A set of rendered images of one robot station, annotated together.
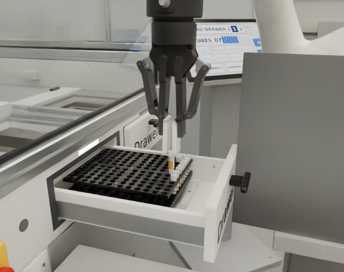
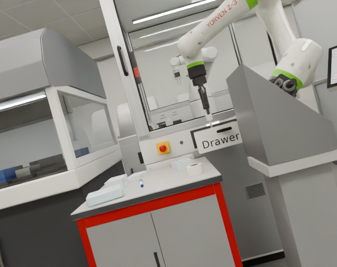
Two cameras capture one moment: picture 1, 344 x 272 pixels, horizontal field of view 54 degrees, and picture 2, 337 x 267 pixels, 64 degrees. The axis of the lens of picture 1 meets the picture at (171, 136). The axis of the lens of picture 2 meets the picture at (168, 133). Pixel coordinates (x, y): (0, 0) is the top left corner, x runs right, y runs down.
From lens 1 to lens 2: 134 cm
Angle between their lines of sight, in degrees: 74
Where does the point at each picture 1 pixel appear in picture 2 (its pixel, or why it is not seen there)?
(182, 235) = not seen: hidden behind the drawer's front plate
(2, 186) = (173, 130)
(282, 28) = (280, 54)
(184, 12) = (191, 76)
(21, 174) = (179, 127)
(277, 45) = not seen: hidden behind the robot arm
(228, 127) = not seen: outside the picture
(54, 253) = (196, 156)
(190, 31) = (196, 80)
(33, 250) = (185, 151)
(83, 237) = (212, 157)
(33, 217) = (184, 141)
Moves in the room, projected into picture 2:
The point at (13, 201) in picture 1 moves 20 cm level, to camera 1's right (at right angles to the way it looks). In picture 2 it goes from (177, 134) to (188, 133)
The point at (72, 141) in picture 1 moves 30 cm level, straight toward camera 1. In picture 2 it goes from (202, 121) to (163, 132)
